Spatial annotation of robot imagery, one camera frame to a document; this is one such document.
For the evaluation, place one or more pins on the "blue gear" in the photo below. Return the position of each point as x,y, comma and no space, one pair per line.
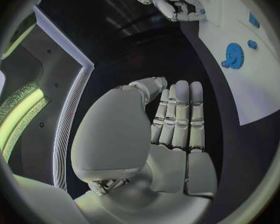
234,56

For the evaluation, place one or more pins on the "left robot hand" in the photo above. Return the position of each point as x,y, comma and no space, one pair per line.
112,134

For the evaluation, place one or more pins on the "short blue cylinder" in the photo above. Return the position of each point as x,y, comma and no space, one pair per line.
254,20

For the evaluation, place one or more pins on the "white task board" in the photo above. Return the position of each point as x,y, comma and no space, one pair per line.
259,82

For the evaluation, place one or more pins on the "blue peg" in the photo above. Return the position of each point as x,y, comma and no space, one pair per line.
225,63
252,44
202,11

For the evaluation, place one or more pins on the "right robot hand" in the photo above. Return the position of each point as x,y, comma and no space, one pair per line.
175,0

